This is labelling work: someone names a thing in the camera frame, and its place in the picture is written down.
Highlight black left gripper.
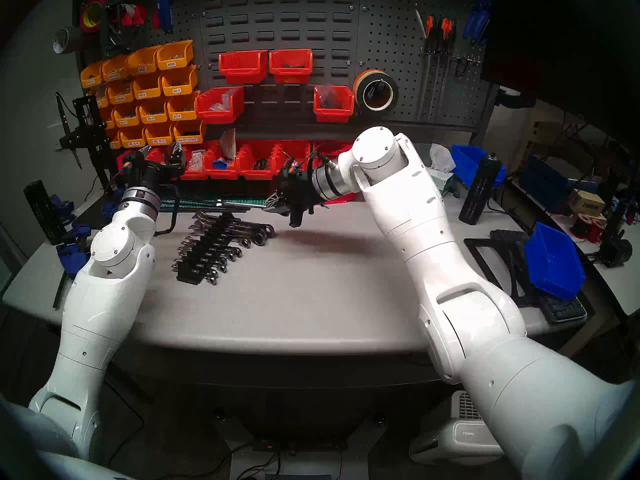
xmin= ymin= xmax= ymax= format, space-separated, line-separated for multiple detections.
xmin=122 ymin=142 xmax=187 ymax=192

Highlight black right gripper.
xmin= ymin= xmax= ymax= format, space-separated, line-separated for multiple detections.
xmin=261 ymin=168 xmax=321 ymax=227

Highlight yellow bin labelled M2.5-5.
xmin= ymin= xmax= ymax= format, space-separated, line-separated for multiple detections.
xmin=145 ymin=121 xmax=177 ymax=146

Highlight yellow bin labelled M2.5-6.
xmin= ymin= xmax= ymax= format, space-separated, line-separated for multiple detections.
xmin=119 ymin=125 xmax=149 ymax=149

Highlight largest chrome racked wrench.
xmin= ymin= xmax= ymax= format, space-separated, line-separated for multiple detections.
xmin=192 ymin=210 xmax=276 ymax=238

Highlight yellow bin labelled M4-0.7 HEX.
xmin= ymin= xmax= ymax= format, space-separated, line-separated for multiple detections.
xmin=173 ymin=118 xmax=207 ymax=145

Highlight yellow bin labelled M3-8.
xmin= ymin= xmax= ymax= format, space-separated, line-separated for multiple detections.
xmin=139 ymin=97 xmax=171 ymax=125

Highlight chrome racked ratchet wrench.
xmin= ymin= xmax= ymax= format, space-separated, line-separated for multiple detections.
xmin=188 ymin=220 xmax=268 ymax=247
xmin=186 ymin=227 xmax=252 ymax=249
xmin=177 ymin=244 xmax=237 ymax=263
xmin=180 ymin=235 xmax=244 ymax=260
xmin=174 ymin=254 xmax=229 ymax=275

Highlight yellow bin labelled M3-6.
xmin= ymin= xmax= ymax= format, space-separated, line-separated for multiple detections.
xmin=166 ymin=91 xmax=201 ymax=122

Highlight yellow bin labelled M3-12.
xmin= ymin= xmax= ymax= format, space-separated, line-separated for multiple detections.
xmin=112 ymin=102 xmax=143 ymax=128

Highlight green cutting mat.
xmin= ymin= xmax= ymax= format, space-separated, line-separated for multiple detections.
xmin=159 ymin=197 xmax=268 ymax=211

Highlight yellow bin labelled M4-6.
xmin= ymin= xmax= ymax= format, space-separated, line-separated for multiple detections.
xmin=131 ymin=72 xmax=165 ymax=100

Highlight red hanging storage bin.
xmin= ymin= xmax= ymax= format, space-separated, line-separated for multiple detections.
xmin=218 ymin=50 xmax=269 ymax=85
xmin=194 ymin=87 xmax=245 ymax=125
xmin=269 ymin=49 xmax=314 ymax=84
xmin=313 ymin=85 xmax=355 ymax=123

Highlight black soldering iron stand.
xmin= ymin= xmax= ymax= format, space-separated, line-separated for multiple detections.
xmin=59 ymin=95 xmax=118 ymax=190

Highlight yellow bin labelled M4X4X6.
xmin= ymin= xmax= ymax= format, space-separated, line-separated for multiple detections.
xmin=107 ymin=79 xmax=136 ymax=105

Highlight yellow bin labelled M3-4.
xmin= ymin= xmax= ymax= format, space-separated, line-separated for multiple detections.
xmin=161 ymin=65 xmax=198 ymax=97

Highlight clear plastic parts box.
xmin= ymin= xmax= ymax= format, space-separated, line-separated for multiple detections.
xmin=209 ymin=89 xmax=241 ymax=112

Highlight yellow bin labelled M3X8 BAD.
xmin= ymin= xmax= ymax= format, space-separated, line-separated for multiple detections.
xmin=101 ymin=55 xmax=132 ymax=83

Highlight yellow bin labelled M3X6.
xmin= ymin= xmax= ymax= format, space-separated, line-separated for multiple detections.
xmin=156 ymin=40 xmax=194 ymax=71

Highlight smallest chrome racked wrench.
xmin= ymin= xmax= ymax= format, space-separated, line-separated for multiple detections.
xmin=171 ymin=264 xmax=219 ymax=286

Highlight black soldering iron pen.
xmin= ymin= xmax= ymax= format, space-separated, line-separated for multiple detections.
xmin=55 ymin=91 xmax=83 ymax=171

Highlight yellow bin labelled M3X5X4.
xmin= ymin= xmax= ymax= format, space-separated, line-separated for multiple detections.
xmin=80 ymin=60 xmax=107 ymax=88

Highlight black wrench holder rack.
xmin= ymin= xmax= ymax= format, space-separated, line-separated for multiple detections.
xmin=175 ymin=213 xmax=238 ymax=286

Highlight black screw clamp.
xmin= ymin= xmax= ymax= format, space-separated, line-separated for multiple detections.
xmin=99 ymin=0 xmax=146 ymax=60

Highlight black ribbed cylinder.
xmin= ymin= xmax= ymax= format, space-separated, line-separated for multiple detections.
xmin=458 ymin=152 xmax=506 ymax=226
xmin=23 ymin=180 xmax=68 ymax=246

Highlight large orange white tape roll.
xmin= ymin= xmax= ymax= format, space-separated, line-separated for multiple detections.
xmin=352 ymin=69 xmax=400 ymax=116

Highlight red yellow tape roll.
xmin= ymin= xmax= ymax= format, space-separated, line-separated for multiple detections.
xmin=80 ymin=0 xmax=108 ymax=34

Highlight Kimtech tissue box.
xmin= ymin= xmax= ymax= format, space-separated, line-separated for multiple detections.
xmin=429 ymin=144 xmax=457 ymax=197

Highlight blue plastic bin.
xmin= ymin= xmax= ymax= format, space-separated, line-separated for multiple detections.
xmin=451 ymin=144 xmax=507 ymax=189
xmin=524 ymin=221 xmax=586 ymax=301

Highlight grey pegboard back panel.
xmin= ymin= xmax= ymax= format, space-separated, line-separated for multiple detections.
xmin=75 ymin=0 xmax=501 ymax=132

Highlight black power strip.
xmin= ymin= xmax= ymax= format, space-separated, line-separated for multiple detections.
xmin=252 ymin=436 xmax=348 ymax=456

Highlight dark blue crate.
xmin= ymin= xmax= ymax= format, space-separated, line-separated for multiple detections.
xmin=519 ymin=154 xmax=576 ymax=210

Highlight white Coway air purifier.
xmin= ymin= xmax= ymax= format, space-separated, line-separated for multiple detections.
xmin=409 ymin=390 xmax=503 ymax=466

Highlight black computer keyboard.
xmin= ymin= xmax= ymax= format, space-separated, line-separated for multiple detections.
xmin=490 ymin=229 xmax=587 ymax=324

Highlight small cardboard box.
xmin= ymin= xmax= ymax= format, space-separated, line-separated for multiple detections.
xmin=567 ymin=189 xmax=606 ymax=217

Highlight black computer monitor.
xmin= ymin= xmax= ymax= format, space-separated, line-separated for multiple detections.
xmin=480 ymin=0 xmax=640 ymax=145

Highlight black bench device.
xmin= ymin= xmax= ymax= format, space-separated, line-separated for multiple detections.
xmin=595 ymin=199 xmax=635 ymax=269

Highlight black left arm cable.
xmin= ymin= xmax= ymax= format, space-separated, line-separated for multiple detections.
xmin=154 ymin=183 xmax=182 ymax=236

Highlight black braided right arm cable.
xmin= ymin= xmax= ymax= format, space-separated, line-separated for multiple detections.
xmin=285 ymin=151 xmax=333 ymax=185

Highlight grey duct tape roll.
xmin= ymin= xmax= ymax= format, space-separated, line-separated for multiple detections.
xmin=52 ymin=26 xmax=83 ymax=55

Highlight black flat frame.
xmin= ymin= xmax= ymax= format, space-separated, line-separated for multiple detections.
xmin=464 ymin=236 xmax=543 ymax=309

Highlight blue handled pliers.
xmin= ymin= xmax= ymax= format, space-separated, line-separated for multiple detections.
xmin=462 ymin=0 xmax=493 ymax=46

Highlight red wire spool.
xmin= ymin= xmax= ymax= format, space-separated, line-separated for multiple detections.
xmin=570 ymin=214 xmax=603 ymax=244

